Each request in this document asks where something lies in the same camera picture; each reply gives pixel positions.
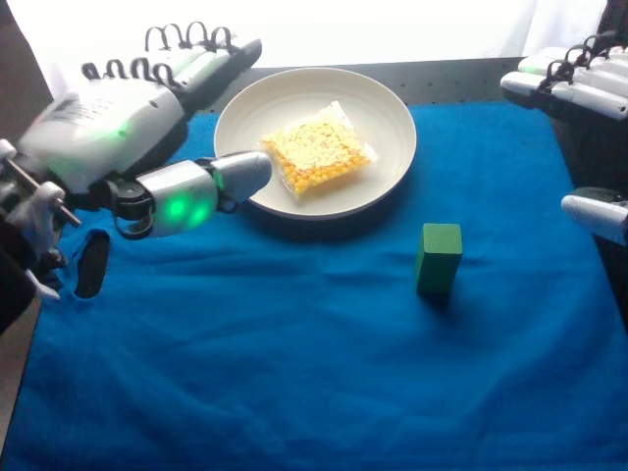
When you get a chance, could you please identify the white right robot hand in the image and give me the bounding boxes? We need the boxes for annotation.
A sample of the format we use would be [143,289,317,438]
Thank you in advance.
[499,28,628,246]

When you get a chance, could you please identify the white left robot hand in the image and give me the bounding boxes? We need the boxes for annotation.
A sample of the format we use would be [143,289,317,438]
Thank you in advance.
[18,20,274,240]

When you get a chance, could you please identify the yellow snack-filled plastic bag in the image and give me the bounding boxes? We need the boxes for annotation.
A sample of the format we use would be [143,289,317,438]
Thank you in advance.
[259,100,380,200]

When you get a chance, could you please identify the green rectangular block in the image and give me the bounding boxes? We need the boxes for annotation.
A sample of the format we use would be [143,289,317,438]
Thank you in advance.
[415,223,464,295]

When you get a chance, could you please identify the white round plate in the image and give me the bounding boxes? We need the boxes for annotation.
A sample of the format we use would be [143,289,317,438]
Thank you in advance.
[214,67,418,221]

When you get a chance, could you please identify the black oval object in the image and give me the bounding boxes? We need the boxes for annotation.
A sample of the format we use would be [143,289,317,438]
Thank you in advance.
[73,230,112,300]

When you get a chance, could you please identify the blue table cloth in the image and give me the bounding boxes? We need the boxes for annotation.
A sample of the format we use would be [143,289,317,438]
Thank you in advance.
[0,100,628,471]

